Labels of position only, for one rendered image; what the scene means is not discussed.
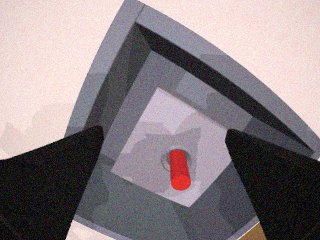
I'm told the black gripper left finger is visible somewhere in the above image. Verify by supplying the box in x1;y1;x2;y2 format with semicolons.
0;127;104;240

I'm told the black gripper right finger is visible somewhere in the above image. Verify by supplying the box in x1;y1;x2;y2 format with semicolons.
225;128;320;240

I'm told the red peg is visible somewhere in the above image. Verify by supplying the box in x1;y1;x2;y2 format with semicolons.
169;149;191;191

